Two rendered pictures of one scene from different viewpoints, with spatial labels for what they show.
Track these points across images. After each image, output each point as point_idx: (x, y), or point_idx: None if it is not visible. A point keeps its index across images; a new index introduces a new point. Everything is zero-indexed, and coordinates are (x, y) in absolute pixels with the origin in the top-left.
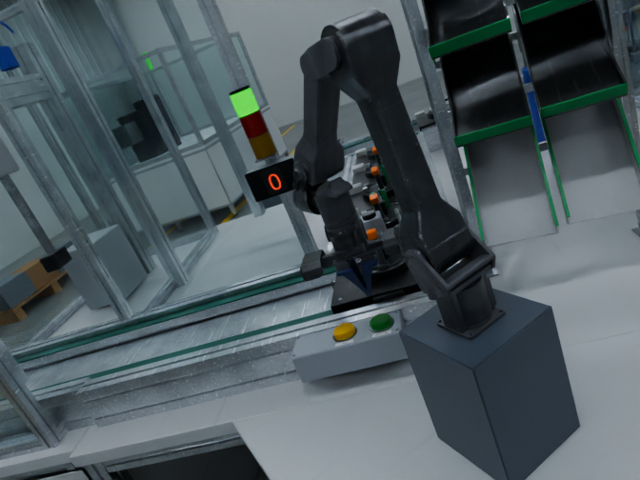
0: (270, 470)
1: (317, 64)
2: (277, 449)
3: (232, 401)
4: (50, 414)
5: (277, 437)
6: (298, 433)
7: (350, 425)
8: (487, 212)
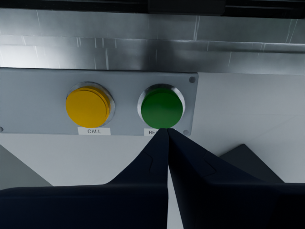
0: (42, 174)
1: None
2: (39, 156)
3: None
4: None
5: (32, 144)
6: (55, 145)
7: (108, 148)
8: None
